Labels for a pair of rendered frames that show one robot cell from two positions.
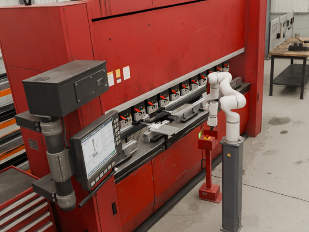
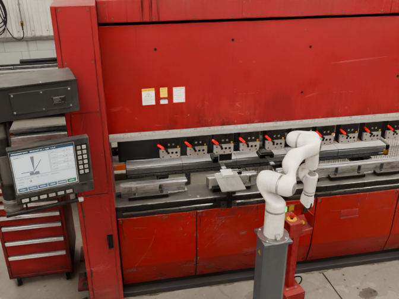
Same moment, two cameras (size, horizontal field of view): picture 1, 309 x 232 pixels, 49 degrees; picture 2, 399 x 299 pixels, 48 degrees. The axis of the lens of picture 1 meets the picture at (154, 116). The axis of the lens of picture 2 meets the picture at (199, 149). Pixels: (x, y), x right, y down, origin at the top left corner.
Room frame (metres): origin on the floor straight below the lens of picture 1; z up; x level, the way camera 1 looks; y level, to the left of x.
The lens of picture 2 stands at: (0.70, -1.78, 2.68)
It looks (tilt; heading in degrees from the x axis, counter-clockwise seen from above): 26 degrees down; 40
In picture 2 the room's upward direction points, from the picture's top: straight up
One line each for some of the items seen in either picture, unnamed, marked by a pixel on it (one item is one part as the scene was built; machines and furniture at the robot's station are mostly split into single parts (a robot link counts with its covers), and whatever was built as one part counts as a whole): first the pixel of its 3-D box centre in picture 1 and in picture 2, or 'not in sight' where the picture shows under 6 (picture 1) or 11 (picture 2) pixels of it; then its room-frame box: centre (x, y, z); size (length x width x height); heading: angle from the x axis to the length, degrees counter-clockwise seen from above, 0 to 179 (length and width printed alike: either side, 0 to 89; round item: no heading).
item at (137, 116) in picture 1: (136, 110); (196, 143); (3.02, 0.16, 1.26); 0.15 x 0.09 x 0.17; 140
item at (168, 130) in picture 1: (164, 129); (229, 181); (3.10, -0.09, 1.00); 0.26 x 0.18 x 0.01; 50
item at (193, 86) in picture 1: (191, 82); (322, 133); (3.79, -0.47, 1.26); 0.15 x 0.09 x 0.17; 140
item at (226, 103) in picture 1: (229, 108); (271, 190); (2.73, -0.66, 1.30); 0.19 x 0.12 x 0.24; 96
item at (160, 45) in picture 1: (184, 42); (314, 73); (3.70, -0.39, 1.74); 3.00 x 0.08 x 0.80; 140
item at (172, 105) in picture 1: (154, 114); (261, 157); (3.70, 0.00, 0.93); 2.30 x 0.14 x 0.10; 140
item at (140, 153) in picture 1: (191, 118); (304, 183); (3.67, -0.43, 0.85); 3.00 x 0.21 x 0.04; 140
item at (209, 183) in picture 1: (208, 167); (291, 258); (3.30, -0.56, 0.39); 0.05 x 0.05 x 0.54; 62
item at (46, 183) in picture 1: (67, 178); not in sight; (2.02, 0.64, 1.17); 0.40 x 0.24 x 0.07; 140
